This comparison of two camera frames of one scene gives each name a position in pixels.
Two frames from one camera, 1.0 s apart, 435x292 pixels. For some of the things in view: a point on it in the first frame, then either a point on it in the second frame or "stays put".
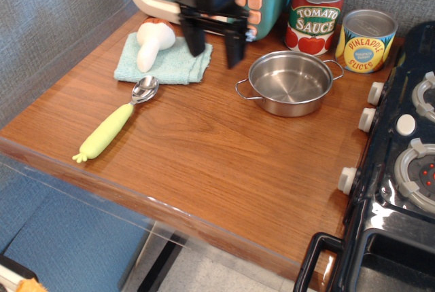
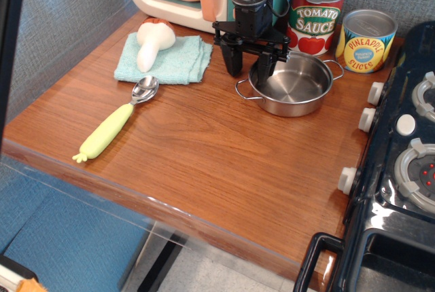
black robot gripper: (213, 5) -> (253, 26)
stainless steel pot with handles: (289, 83) stays put
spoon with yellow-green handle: (145, 87) stays put
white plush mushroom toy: (154, 34) stays put
